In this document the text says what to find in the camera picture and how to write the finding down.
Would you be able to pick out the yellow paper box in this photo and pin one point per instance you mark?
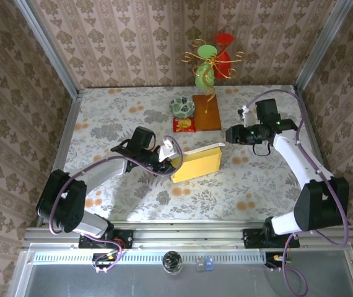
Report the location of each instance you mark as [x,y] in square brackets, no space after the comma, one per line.
[199,165]

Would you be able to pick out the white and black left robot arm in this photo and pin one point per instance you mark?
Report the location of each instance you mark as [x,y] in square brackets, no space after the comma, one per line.
[102,176]

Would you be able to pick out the brown wooden board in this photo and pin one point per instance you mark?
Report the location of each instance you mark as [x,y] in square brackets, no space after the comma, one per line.
[207,114]

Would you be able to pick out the red snack packet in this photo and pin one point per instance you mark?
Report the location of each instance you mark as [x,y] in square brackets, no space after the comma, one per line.
[183,124]

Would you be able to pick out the green leaf patterned bowl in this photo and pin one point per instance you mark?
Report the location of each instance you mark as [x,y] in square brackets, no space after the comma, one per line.
[181,106]

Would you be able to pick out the green goblet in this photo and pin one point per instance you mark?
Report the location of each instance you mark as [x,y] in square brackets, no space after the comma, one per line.
[203,77]

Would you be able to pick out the red goblet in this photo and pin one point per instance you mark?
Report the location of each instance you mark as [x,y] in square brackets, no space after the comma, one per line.
[224,62]

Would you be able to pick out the shiny metal cup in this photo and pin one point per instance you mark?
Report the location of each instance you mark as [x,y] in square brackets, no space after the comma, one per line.
[172,262]

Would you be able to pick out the clear small plastic case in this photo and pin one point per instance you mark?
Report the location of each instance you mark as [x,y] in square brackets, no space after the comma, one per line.
[200,265]

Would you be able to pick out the blue small plastic case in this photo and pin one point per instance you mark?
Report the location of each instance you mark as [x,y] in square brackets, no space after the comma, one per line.
[209,264]

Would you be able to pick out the black connector board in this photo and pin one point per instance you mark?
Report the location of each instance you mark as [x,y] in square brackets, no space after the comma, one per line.
[275,259]
[103,259]

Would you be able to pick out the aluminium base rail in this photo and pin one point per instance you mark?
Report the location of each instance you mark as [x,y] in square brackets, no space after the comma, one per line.
[189,235]

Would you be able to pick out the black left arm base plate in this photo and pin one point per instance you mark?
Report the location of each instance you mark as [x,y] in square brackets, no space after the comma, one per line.
[124,238]

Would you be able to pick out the aluminium frame post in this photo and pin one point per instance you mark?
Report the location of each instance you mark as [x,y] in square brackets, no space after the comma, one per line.
[322,46]
[48,49]

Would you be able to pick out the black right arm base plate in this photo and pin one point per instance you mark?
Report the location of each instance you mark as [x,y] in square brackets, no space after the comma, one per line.
[252,238]

